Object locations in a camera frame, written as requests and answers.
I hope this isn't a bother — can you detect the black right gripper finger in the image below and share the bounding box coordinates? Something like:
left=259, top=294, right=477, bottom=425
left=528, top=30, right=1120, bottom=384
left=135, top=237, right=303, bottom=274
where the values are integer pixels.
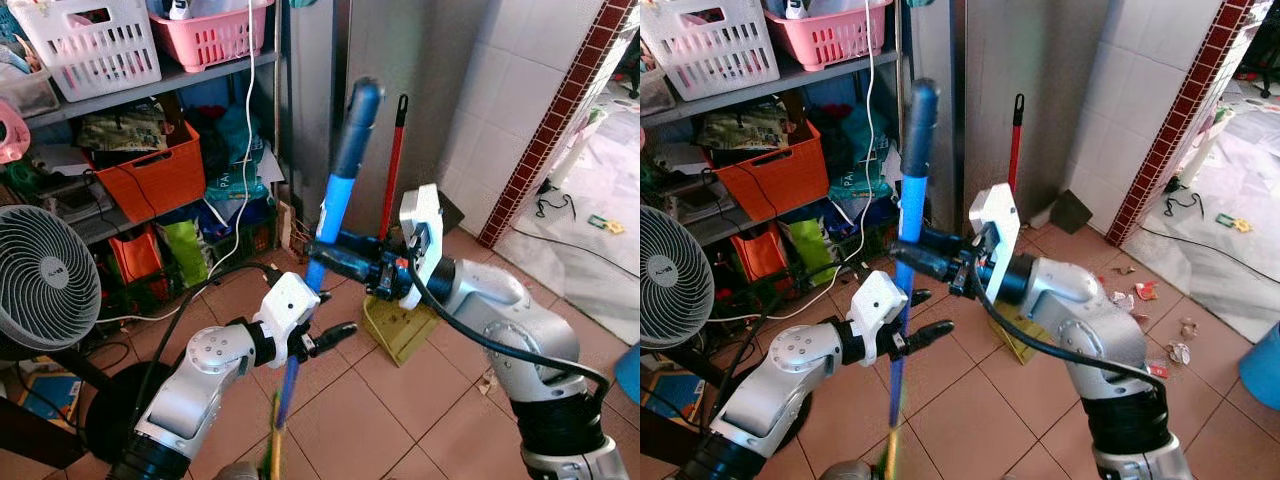
left=303, top=238, right=386, bottom=288
left=335, top=230, right=393, bottom=259
left=922, top=224, right=973, bottom=253
left=886, top=238, right=963, bottom=285

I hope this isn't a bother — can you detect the yellow dustpan with red handle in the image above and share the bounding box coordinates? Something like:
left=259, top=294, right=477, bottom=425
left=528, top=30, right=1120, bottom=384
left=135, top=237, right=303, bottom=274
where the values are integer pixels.
left=985, top=93, right=1053, bottom=367
left=360, top=95, right=443, bottom=367

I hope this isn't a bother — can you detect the green bag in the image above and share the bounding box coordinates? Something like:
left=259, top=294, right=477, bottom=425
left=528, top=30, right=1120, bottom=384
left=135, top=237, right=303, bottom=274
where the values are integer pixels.
left=785, top=218, right=836, bottom=286
left=160, top=220, right=213, bottom=289

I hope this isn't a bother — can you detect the dark square board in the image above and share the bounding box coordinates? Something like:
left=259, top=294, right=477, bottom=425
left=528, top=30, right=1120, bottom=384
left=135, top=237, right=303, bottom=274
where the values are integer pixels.
left=1050, top=188, right=1094, bottom=237

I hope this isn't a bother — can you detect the orange bag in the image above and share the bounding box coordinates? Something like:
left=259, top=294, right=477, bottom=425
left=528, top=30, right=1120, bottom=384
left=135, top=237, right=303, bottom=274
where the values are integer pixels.
left=106, top=228, right=167, bottom=288
left=730, top=228, right=791, bottom=286

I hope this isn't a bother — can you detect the orange plastic crate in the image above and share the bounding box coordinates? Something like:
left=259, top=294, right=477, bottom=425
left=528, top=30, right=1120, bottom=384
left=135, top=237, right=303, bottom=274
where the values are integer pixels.
left=714, top=120, right=830, bottom=223
left=92, top=120, right=208, bottom=224

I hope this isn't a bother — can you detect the grey metal shelf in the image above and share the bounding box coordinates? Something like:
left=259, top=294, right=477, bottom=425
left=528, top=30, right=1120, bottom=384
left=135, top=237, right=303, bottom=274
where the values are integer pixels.
left=640, top=0, right=916, bottom=331
left=0, top=0, right=296, bottom=331

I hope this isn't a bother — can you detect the blue picture book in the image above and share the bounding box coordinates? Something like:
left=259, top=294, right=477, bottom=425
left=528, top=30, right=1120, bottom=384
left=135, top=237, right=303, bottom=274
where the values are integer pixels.
left=18, top=372, right=89, bottom=423
left=643, top=372, right=709, bottom=423

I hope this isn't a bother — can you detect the pink plastic basket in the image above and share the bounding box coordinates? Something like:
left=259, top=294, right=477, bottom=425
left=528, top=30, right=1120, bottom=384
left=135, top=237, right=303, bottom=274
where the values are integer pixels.
left=764, top=0, right=894, bottom=72
left=148, top=0, right=277, bottom=74

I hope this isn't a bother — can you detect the white fan on black stand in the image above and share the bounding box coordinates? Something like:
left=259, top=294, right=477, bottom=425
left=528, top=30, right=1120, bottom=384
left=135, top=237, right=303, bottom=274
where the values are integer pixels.
left=640, top=205, right=741, bottom=401
left=0, top=205, right=177, bottom=466

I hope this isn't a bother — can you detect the white laundry basket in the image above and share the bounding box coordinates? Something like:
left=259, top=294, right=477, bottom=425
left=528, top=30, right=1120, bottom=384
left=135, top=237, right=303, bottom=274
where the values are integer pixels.
left=640, top=0, right=782, bottom=102
left=8, top=0, right=163, bottom=104

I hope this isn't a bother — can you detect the pink plastic object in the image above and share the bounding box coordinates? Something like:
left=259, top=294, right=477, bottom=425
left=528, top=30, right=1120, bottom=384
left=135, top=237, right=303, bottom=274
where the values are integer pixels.
left=0, top=100, right=31, bottom=166

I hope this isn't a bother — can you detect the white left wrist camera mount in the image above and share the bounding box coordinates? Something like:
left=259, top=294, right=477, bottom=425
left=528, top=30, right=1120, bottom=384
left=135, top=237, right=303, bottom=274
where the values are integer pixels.
left=846, top=270, right=910, bottom=367
left=252, top=272, right=321, bottom=369

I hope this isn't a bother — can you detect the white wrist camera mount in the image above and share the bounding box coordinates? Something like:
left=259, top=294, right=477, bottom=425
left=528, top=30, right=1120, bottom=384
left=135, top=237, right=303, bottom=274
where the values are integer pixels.
left=967, top=183, right=1022, bottom=308
left=398, top=184, right=446, bottom=311
left=252, top=272, right=321, bottom=369
left=846, top=270, right=910, bottom=367

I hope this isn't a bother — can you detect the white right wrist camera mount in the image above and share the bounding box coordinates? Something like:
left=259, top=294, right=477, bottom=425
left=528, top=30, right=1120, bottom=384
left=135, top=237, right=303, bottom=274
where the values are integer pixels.
left=398, top=184, right=446, bottom=311
left=967, top=183, right=1022, bottom=308

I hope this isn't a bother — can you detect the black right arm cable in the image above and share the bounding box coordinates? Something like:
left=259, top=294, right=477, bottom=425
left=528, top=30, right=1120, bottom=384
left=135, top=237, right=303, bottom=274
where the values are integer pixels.
left=405, top=250, right=613, bottom=401
left=975, top=255, right=1171, bottom=401

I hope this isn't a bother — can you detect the black strap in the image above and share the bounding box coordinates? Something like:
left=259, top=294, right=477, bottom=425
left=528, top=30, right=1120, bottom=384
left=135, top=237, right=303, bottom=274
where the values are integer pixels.
left=534, top=188, right=579, bottom=221
left=1162, top=186, right=1208, bottom=220

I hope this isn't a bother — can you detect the white hanging cable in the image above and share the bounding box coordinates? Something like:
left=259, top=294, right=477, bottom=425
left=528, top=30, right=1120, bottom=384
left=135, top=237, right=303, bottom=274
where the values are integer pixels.
left=740, top=0, right=879, bottom=321
left=100, top=0, right=259, bottom=326

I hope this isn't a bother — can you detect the black floor cable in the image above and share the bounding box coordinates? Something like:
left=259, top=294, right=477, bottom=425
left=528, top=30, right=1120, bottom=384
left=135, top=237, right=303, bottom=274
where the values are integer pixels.
left=1138, top=225, right=1280, bottom=288
left=508, top=225, right=641, bottom=283

